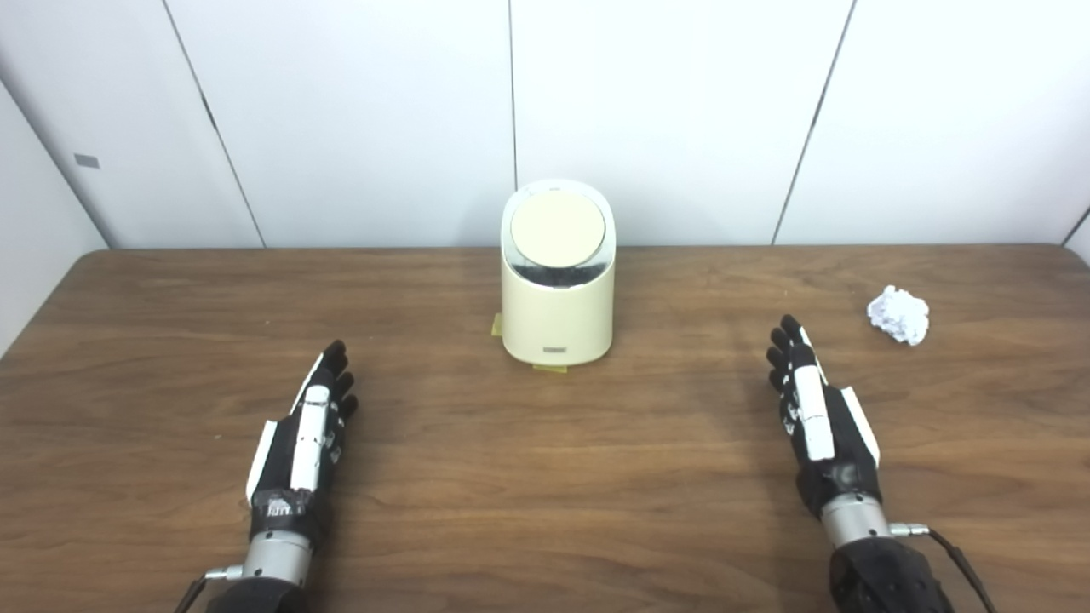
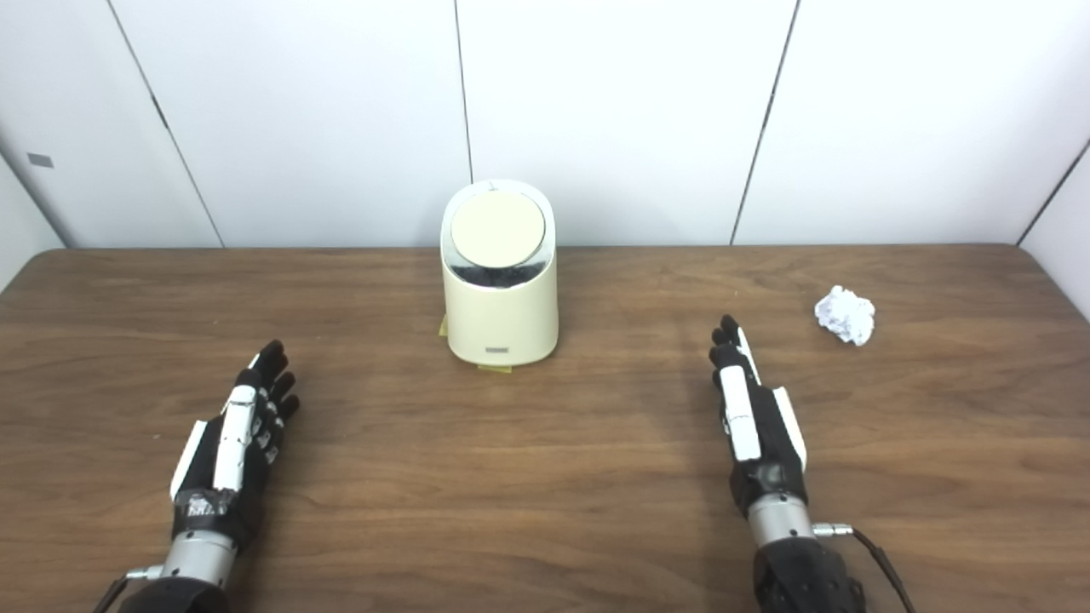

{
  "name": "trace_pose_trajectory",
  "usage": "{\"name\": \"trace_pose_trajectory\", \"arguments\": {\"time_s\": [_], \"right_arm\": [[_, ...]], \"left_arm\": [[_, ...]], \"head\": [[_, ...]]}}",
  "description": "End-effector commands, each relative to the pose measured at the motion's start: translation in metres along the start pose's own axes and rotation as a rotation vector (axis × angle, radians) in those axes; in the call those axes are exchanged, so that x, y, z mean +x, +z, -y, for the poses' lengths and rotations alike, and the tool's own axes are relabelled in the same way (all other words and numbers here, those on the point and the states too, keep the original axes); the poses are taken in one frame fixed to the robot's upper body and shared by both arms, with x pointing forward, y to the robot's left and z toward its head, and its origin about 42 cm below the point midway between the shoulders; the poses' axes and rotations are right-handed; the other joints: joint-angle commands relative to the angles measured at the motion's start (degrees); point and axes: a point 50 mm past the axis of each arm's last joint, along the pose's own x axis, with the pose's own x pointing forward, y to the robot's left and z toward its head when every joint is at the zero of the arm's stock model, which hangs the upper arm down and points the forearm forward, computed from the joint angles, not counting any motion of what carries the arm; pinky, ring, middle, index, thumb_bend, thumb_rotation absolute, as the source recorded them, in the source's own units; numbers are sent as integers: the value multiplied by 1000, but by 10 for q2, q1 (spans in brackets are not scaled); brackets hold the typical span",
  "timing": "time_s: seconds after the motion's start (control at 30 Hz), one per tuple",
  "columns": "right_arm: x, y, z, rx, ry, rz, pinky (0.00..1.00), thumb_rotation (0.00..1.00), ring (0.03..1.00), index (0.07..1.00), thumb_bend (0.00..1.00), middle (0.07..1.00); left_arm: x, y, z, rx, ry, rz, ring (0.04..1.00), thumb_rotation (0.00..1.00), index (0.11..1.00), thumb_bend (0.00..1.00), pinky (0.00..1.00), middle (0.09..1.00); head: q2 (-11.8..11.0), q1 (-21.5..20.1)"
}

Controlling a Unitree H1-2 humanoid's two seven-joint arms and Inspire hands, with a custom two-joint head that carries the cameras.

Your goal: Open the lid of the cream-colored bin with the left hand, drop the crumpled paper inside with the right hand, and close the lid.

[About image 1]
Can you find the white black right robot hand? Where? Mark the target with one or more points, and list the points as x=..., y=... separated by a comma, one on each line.
x=830, y=443

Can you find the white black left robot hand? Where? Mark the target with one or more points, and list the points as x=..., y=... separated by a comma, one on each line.
x=281, y=455

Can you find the white paper ball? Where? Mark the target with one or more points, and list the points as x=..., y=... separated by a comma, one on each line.
x=899, y=313

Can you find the cream-colored bin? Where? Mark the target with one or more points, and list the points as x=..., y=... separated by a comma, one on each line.
x=558, y=323

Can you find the round cream bin lid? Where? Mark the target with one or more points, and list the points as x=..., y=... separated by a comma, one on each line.
x=558, y=228

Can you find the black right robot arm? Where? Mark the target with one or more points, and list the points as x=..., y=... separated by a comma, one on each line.
x=881, y=570

